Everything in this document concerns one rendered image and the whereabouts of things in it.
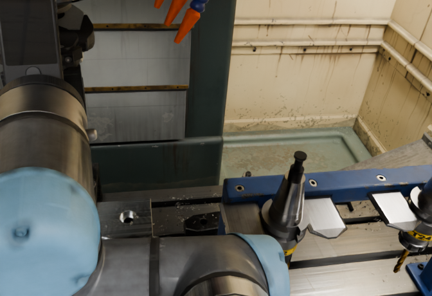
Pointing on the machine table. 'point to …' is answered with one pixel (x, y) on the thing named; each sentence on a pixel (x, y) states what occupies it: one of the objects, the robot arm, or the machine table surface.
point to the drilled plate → (113, 228)
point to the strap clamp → (97, 183)
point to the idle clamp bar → (190, 229)
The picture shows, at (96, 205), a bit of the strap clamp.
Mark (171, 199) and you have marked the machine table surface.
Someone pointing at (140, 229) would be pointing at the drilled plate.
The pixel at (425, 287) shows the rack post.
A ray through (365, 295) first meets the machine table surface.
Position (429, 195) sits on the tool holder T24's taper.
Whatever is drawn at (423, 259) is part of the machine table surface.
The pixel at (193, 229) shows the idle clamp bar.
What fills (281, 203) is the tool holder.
